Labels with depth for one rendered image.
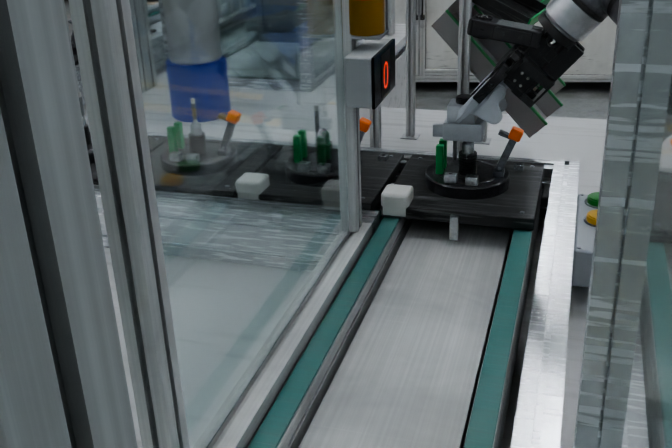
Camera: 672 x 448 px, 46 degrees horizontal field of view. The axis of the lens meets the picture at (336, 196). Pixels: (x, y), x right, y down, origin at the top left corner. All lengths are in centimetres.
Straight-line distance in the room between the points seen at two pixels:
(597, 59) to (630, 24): 503
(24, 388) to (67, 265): 4
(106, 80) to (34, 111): 35
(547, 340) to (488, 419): 16
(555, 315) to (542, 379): 13
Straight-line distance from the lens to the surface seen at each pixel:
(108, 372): 28
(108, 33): 57
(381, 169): 141
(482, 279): 117
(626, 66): 41
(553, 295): 107
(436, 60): 535
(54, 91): 24
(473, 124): 130
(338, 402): 93
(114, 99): 58
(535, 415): 87
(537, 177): 140
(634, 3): 41
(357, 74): 107
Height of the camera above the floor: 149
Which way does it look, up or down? 23 degrees down
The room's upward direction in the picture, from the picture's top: 2 degrees counter-clockwise
